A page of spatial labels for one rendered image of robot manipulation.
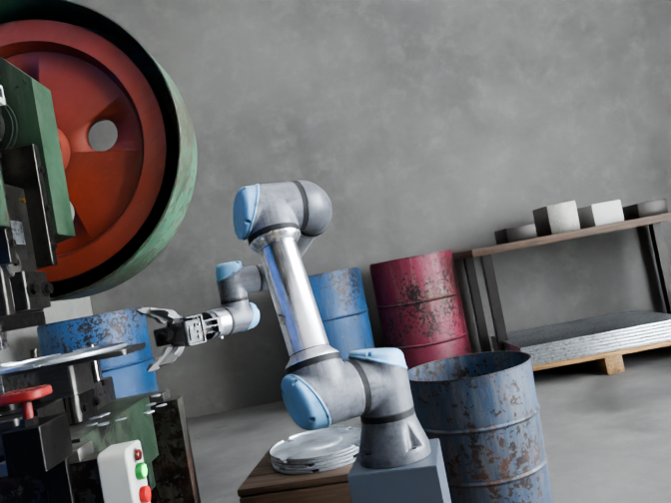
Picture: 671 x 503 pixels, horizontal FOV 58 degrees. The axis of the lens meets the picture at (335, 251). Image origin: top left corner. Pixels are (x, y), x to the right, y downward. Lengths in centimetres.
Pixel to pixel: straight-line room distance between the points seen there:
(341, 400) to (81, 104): 112
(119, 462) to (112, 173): 91
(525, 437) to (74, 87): 165
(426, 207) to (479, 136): 68
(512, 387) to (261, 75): 352
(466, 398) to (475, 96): 334
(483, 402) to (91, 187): 128
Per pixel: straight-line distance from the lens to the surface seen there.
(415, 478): 127
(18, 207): 151
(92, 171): 181
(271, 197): 131
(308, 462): 168
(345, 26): 497
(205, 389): 478
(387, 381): 126
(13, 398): 107
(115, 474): 113
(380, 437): 128
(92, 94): 186
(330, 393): 120
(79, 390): 139
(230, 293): 166
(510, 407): 193
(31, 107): 161
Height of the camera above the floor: 85
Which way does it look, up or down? 2 degrees up
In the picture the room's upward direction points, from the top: 11 degrees counter-clockwise
